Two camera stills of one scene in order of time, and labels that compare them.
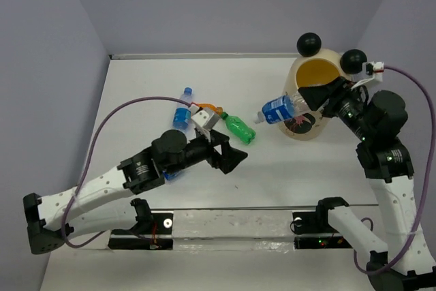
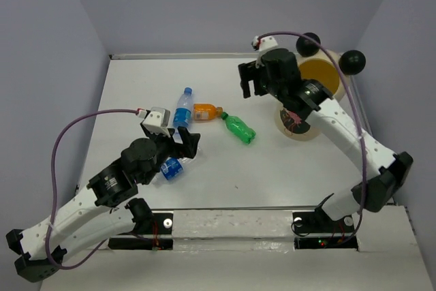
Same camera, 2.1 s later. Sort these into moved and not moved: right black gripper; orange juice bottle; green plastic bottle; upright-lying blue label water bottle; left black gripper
Moved: right black gripper; left black gripper
Not moved: upright-lying blue label water bottle; green plastic bottle; orange juice bottle
